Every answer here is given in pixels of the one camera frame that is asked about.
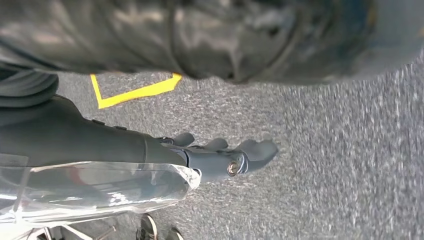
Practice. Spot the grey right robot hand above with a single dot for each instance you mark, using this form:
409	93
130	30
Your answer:
82	145

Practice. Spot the person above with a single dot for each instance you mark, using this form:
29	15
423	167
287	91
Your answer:
147	228

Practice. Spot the steel side table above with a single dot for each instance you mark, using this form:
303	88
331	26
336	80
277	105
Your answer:
76	233

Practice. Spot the yellow floor tape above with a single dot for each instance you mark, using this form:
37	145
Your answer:
132	94

